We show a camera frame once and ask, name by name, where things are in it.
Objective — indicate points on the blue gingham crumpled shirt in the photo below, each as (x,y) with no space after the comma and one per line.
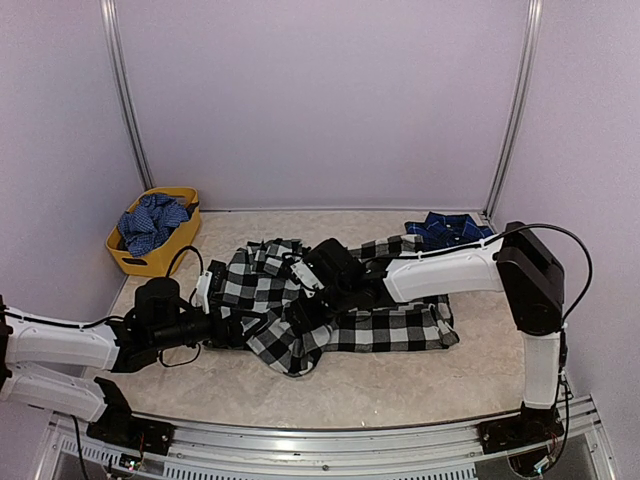
(151,223)

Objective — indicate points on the aluminium frame post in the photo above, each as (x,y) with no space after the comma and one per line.
(518,105)
(115,49)

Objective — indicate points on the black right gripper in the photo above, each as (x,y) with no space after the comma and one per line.
(307,319)

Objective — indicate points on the black white checked shirt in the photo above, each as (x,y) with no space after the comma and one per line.
(258,280)

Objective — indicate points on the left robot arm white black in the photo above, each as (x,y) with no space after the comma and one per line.
(159,320)

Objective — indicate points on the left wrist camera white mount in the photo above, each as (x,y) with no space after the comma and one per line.
(208,284)

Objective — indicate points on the aluminium front rail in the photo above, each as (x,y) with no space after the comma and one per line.
(439,451)

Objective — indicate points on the left aluminium frame post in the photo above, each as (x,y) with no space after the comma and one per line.
(115,49)

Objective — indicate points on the right aluminium frame post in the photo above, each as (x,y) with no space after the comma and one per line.
(518,105)

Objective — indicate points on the blue plaid shirt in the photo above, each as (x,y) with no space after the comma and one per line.
(440,231)

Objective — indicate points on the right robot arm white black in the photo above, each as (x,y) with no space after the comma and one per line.
(515,262)

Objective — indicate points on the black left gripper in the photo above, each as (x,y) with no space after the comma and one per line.
(233,337)

